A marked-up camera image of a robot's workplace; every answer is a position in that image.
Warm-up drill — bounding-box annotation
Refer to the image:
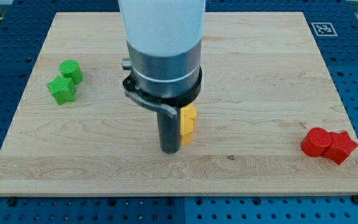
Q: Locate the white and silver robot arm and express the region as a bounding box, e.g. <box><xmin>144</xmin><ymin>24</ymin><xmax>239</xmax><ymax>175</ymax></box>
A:
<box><xmin>118</xmin><ymin>0</ymin><xmax>206</xmax><ymax>98</ymax></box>

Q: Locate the green star block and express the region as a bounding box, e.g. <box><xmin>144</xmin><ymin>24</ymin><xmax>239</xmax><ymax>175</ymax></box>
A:
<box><xmin>47</xmin><ymin>76</ymin><xmax>76</xmax><ymax>105</ymax></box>

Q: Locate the red star block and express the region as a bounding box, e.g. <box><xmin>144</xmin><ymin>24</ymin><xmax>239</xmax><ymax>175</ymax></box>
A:
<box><xmin>322</xmin><ymin>131</ymin><xmax>358</xmax><ymax>165</ymax></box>

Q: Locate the yellow block upper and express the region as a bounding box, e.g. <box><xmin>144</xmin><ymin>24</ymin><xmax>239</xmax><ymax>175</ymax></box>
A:
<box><xmin>181</xmin><ymin>104</ymin><xmax>198</xmax><ymax>127</ymax></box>

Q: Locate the yellow block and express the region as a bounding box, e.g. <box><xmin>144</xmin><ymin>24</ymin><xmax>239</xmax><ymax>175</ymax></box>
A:
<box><xmin>181</xmin><ymin>104</ymin><xmax>198</xmax><ymax>127</ymax></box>
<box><xmin>180</xmin><ymin>116</ymin><xmax>194</xmax><ymax>146</ymax></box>

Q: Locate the yellow block lower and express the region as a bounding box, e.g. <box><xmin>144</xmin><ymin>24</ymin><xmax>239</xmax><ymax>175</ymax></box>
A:
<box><xmin>180</xmin><ymin>116</ymin><xmax>194</xmax><ymax>146</ymax></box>

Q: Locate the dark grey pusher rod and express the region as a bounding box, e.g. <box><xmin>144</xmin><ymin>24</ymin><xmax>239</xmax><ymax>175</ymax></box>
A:
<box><xmin>157</xmin><ymin>105</ymin><xmax>180</xmax><ymax>154</ymax></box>

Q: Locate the black clamp with lever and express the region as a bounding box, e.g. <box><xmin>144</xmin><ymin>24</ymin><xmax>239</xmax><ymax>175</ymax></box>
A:
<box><xmin>122</xmin><ymin>68</ymin><xmax>203</xmax><ymax>119</ymax></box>

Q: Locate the wooden board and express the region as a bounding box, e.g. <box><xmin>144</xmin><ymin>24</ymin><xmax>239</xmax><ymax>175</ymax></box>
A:
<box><xmin>0</xmin><ymin>12</ymin><xmax>358</xmax><ymax>197</ymax></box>

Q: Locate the green cylinder block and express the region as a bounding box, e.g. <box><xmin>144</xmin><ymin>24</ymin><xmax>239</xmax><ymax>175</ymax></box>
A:
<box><xmin>59</xmin><ymin>60</ymin><xmax>84</xmax><ymax>85</ymax></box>

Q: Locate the red cylinder block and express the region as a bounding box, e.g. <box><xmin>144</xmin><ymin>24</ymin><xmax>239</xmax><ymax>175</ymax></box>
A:
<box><xmin>300</xmin><ymin>128</ymin><xmax>332</xmax><ymax>157</ymax></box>

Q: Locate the white fiducial marker tag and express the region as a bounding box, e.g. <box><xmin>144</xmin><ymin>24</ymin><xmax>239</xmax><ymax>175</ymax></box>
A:
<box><xmin>311</xmin><ymin>22</ymin><xmax>337</xmax><ymax>37</ymax></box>

